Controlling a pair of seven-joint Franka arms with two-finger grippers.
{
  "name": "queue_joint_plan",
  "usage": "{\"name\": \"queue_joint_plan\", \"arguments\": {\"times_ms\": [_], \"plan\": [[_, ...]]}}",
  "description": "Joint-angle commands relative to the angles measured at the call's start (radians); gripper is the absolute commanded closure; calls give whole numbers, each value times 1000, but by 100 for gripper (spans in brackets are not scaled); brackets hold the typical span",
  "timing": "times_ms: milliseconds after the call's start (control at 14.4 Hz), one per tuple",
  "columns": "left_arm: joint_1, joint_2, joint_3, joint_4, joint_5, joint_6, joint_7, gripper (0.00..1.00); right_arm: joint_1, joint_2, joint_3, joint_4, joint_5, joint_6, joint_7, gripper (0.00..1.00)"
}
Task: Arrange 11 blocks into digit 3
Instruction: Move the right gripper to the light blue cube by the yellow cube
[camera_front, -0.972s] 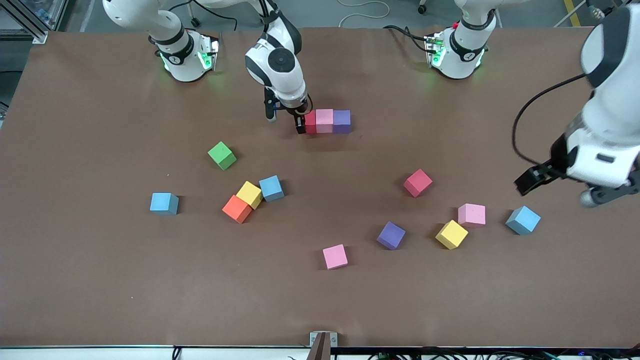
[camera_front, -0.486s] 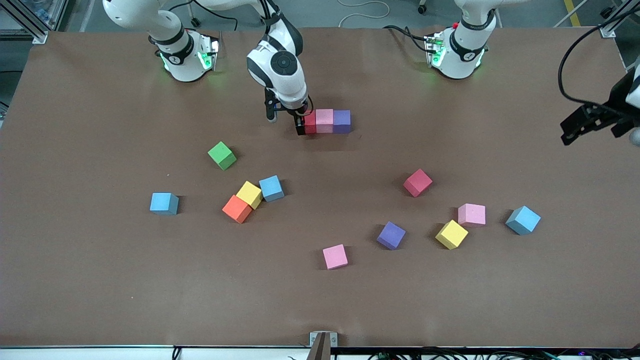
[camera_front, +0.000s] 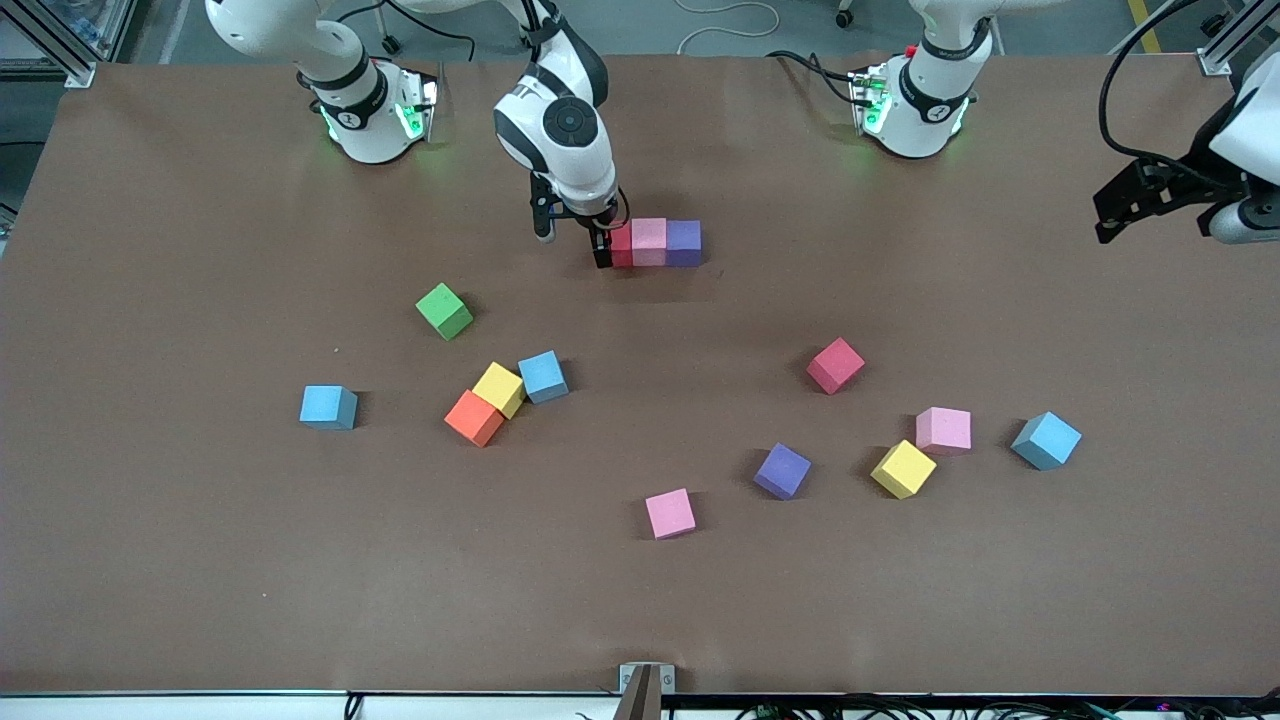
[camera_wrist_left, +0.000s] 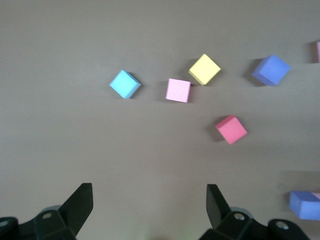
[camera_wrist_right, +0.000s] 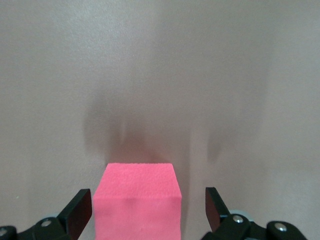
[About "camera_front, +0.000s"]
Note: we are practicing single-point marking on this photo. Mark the pink foam cube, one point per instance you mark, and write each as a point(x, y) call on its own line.
point(943, 430)
point(649, 238)
point(670, 513)

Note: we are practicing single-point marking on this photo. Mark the green foam cube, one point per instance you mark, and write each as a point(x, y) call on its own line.
point(444, 312)

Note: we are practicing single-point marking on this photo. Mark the yellow foam cube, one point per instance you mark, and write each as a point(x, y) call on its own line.
point(903, 468)
point(499, 388)

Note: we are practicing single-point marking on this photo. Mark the aluminium frame post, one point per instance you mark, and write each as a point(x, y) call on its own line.
point(1215, 62)
point(78, 72)

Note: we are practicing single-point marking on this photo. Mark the light blue foam cube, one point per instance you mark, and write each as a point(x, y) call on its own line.
point(1046, 440)
point(327, 406)
point(543, 377)

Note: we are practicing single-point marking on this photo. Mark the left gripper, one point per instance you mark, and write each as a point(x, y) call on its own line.
point(1188, 182)

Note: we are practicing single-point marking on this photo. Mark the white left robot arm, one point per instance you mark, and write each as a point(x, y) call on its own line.
point(925, 100)

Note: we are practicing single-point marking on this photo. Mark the red foam cube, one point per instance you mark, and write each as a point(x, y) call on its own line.
point(835, 365)
point(622, 245)

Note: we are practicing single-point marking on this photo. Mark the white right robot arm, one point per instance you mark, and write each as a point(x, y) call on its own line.
point(565, 125)

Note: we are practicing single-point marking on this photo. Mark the orange foam cube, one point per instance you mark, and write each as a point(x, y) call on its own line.
point(473, 418)

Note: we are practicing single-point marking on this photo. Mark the brown table cover sheet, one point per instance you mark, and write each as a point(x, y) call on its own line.
point(200, 550)

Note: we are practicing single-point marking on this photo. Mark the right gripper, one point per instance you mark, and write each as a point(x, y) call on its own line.
point(598, 229)

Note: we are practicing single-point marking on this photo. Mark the grey metal bracket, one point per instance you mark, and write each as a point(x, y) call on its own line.
point(628, 680)

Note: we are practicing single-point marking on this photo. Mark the purple foam cube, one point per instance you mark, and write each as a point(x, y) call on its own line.
point(684, 240)
point(782, 470)

